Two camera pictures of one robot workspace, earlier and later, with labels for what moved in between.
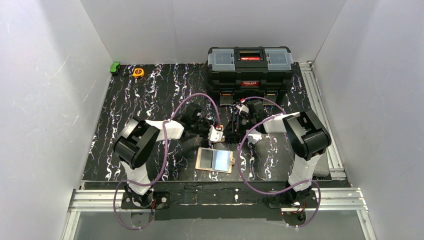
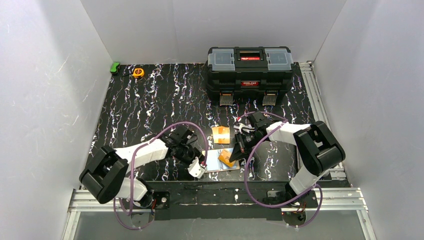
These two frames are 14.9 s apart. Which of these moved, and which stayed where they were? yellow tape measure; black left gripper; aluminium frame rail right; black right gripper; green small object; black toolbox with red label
Moved: black left gripper; black right gripper
Stayed: green small object; yellow tape measure; aluminium frame rail right; black toolbox with red label
